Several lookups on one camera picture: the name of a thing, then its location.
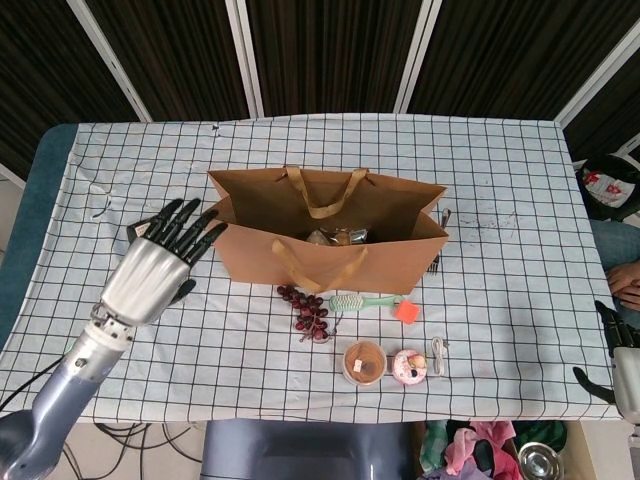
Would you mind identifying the tangled black floor cables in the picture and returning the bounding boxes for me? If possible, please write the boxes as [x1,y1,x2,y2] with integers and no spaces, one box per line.
[59,419,204,480]

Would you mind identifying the steel bowl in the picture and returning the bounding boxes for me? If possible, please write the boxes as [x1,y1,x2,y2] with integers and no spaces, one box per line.
[517,442,566,480]

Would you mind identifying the purple grape bunch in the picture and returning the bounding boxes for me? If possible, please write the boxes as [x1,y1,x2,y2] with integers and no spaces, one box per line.
[277,283,341,346]

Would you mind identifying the brown paper bag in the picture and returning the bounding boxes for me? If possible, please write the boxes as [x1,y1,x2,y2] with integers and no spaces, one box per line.
[205,164,450,295]

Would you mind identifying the seated person in jeans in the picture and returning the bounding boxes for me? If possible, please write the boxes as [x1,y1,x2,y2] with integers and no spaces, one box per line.
[589,218,640,314]

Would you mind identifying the bread bun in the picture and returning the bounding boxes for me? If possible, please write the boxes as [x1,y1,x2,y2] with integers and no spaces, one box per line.
[327,227,370,247]

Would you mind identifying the black item in clear packet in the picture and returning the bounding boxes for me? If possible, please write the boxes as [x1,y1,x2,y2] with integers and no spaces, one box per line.
[125,219,156,244]

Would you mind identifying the blue table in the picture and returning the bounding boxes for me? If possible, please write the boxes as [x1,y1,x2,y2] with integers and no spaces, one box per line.
[0,123,79,351]

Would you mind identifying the pink cloth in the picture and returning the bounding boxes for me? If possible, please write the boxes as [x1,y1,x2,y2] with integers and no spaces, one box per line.
[444,420,516,476]

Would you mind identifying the cardboard box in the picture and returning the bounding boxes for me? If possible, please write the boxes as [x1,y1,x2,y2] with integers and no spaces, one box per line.
[507,423,591,480]

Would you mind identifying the pink frosted donut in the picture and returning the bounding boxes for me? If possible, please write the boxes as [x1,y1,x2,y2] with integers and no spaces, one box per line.
[389,349,429,387]

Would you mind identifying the dark grey robot torso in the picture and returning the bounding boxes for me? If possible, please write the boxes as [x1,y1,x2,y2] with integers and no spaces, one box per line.
[199,419,426,480]

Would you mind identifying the metal fork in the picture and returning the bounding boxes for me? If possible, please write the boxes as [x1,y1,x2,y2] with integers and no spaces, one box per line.
[426,207,454,275]

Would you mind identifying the orange cube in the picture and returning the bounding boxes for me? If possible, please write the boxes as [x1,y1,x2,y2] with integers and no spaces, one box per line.
[393,299,422,325]

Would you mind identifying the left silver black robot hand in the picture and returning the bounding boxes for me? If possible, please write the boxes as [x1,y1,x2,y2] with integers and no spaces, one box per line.
[99,198,229,329]

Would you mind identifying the brown round cup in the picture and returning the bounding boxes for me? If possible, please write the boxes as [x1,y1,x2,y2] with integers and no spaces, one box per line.
[342,339,388,387]

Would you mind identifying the dark green cloth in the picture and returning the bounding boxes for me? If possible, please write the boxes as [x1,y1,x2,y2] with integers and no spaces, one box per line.
[514,420,569,449]

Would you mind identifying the green patterned cloth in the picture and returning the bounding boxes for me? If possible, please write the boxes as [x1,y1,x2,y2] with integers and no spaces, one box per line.
[418,420,450,471]

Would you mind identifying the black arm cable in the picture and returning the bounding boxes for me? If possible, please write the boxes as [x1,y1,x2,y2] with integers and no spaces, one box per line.
[0,352,71,412]

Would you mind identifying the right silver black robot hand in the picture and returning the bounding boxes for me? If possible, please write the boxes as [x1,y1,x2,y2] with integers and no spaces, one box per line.
[572,299,640,421]

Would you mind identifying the white partition frame post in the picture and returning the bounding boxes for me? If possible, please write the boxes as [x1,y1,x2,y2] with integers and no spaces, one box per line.
[393,0,444,115]
[67,0,153,122]
[223,0,265,120]
[553,19,640,126]

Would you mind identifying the white USB cable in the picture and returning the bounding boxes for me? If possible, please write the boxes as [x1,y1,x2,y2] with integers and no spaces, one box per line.
[430,336,449,375]

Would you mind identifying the grey cloth with red marks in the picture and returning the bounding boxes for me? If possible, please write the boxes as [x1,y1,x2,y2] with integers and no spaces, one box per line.
[574,153,640,222]

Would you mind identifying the green brush white bristles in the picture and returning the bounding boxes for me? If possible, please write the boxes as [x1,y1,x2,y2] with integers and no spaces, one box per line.
[328,293,405,314]

